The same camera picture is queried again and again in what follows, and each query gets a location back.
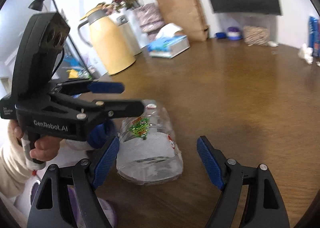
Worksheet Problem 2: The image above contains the clear plastic christmas cup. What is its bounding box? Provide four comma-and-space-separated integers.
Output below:
116, 99, 183, 185

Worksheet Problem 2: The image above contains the person's left hand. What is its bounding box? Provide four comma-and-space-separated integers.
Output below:
9, 121, 62, 161

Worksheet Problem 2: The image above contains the blue white pill bottle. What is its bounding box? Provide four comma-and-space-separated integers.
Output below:
65, 119, 117, 151

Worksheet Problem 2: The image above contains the yellow thermos jug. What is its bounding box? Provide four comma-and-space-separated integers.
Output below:
78, 5, 136, 76

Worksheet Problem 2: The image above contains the purple pill bottle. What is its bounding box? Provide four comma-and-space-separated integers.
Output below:
68, 186, 117, 227

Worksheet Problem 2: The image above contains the blue tissue box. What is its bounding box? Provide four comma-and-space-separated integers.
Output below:
147, 23, 190, 59

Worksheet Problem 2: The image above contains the pink ceramic vase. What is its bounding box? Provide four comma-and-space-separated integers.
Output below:
133, 3, 165, 42

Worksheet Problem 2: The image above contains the brown paper bag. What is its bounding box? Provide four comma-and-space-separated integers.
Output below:
157, 0, 209, 41

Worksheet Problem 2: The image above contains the blue jar lid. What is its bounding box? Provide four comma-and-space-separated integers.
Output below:
215, 32, 227, 39

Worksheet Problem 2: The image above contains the crumpled white tissue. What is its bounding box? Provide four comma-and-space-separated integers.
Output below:
298, 43, 313, 65

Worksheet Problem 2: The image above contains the small purple white jar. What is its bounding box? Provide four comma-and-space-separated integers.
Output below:
227, 27, 242, 40

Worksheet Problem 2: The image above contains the clear jar of grains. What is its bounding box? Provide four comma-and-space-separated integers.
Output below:
243, 26, 270, 46

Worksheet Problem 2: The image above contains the blue soda can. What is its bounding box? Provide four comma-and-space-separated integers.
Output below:
308, 16, 319, 58

